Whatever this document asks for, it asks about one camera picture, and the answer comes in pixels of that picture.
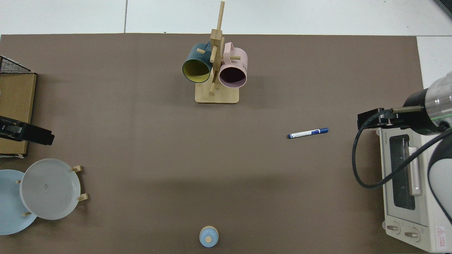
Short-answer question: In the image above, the blue and white marker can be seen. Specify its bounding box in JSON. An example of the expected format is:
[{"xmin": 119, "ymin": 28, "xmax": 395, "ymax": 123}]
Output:
[{"xmin": 287, "ymin": 128, "xmax": 329, "ymax": 139}]

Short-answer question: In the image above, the wooden plate rack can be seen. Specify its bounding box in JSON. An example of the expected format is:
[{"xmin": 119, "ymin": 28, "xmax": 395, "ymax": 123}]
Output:
[{"xmin": 16, "ymin": 165, "xmax": 89, "ymax": 217}]

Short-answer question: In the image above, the grey plate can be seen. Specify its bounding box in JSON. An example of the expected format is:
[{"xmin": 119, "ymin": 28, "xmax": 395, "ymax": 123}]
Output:
[{"xmin": 19, "ymin": 158, "xmax": 81, "ymax": 220}]

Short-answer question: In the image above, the light blue plate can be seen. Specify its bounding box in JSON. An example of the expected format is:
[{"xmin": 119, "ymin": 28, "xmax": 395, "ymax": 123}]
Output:
[{"xmin": 0, "ymin": 169, "xmax": 37, "ymax": 235}]

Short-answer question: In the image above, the brown table cloth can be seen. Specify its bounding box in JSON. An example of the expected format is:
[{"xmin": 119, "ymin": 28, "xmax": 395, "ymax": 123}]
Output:
[{"xmin": 0, "ymin": 34, "xmax": 424, "ymax": 254}]

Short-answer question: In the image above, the pale toaster oven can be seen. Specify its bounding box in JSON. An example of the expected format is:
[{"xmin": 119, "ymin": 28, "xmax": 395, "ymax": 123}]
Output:
[{"xmin": 379, "ymin": 127, "xmax": 452, "ymax": 253}]

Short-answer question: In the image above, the dark grey flat device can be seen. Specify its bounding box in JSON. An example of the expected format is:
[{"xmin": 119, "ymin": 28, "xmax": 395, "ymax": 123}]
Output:
[{"xmin": 434, "ymin": 0, "xmax": 452, "ymax": 17}]

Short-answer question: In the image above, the dark teal cup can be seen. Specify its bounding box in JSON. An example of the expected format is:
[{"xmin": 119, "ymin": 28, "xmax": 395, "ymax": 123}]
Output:
[{"xmin": 182, "ymin": 42, "xmax": 213, "ymax": 84}]

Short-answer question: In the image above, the wooden cup stand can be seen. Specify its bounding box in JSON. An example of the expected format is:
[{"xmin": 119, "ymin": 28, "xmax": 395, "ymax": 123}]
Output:
[{"xmin": 195, "ymin": 1, "xmax": 241, "ymax": 104}]

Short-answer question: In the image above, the pink cup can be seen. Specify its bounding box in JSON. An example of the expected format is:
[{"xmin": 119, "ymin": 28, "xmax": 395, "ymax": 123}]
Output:
[{"xmin": 218, "ymin": 42, "xmax": 248, "ymax": 89}]

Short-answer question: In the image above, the small blue round bell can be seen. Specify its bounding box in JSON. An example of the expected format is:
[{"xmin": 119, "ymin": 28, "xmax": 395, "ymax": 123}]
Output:
[{"xmin": 199, "ymin": 226, "xmax": 219, "ymax": 248}]

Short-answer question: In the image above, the wire basket with wooden floor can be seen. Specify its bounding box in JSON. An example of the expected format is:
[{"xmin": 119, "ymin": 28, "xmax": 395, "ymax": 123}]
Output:
[{"xmin": 0, "ymin": 55, "xmax": 37, "ymax": 158}]

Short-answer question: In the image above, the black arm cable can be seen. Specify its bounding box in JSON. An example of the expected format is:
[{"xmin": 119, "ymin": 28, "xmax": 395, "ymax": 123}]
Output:
[{"xmin": 352, "ymin": 109, "xmax": 452, "ymax": 189}]

